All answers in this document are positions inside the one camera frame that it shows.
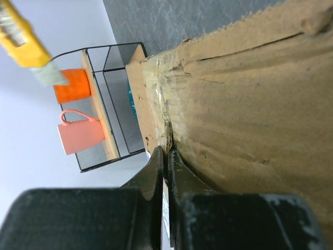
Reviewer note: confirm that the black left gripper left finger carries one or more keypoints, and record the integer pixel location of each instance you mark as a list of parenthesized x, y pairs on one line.
[(126, 217)]

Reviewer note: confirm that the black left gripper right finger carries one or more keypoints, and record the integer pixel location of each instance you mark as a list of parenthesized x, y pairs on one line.
[(202, 218)]

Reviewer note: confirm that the brown cardboard express box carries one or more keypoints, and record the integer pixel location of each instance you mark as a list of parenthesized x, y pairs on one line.
[(249, 106)]

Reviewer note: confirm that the yellow utility knife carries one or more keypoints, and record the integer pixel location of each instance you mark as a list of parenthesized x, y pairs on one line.
[(20, 42)]

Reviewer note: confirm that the pink mug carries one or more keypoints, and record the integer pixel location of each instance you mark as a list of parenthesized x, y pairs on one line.
[(79, 135)]

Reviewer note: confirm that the blue dotted plate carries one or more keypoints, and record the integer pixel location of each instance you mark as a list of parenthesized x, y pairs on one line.
[(131, 100)]

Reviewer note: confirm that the orange mug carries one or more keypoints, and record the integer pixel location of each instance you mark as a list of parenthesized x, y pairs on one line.
[(77, 89)]

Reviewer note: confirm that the black wire wooden shelf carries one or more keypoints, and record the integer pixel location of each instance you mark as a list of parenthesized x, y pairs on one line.
[(109, 102)]

